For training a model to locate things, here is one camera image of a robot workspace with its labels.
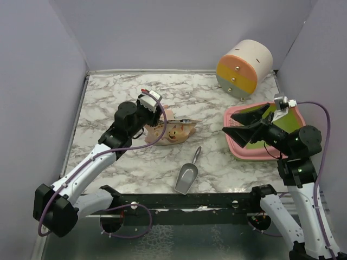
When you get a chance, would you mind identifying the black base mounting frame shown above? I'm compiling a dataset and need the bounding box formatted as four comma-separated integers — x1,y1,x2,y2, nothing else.
100,185,276,235

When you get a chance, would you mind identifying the grey metal litter scoop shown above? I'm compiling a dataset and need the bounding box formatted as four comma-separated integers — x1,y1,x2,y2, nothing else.
174,146,202,195

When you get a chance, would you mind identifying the round pastel drawer cabinet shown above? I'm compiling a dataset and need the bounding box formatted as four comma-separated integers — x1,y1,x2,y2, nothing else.
216,40,273,99

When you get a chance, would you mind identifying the pink green litter box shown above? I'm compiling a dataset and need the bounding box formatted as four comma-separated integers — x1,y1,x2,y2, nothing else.
224,101,305,161

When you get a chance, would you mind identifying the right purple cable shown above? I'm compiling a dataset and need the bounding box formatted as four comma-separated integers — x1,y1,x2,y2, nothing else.
295,101,339,260

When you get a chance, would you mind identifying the pink cat litter bag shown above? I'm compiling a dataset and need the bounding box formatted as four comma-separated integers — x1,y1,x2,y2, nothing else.
145,105,197,146

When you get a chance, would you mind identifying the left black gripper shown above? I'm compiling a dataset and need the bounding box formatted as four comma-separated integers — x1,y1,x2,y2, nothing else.
129,96,164,138

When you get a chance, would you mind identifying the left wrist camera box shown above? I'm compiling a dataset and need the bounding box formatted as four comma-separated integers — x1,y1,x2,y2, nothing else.
139,89,162,113

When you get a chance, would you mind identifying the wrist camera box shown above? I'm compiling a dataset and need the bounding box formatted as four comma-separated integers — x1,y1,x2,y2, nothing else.
274,93,297,111
139,89,162,113

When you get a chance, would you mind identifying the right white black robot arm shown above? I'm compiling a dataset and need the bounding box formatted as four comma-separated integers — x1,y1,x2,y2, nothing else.
222,103,346,259

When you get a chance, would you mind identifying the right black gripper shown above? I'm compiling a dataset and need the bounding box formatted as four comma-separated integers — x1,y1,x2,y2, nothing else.
223,102,294,155

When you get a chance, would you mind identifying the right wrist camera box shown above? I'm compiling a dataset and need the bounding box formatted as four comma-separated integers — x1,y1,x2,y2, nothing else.
274,93,297,111

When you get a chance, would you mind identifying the metal bag sealing clip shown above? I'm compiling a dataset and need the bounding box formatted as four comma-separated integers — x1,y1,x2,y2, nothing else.
167,119,201,124

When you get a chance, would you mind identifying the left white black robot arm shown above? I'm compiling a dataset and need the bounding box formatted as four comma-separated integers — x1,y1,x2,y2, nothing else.
33,96,166,237

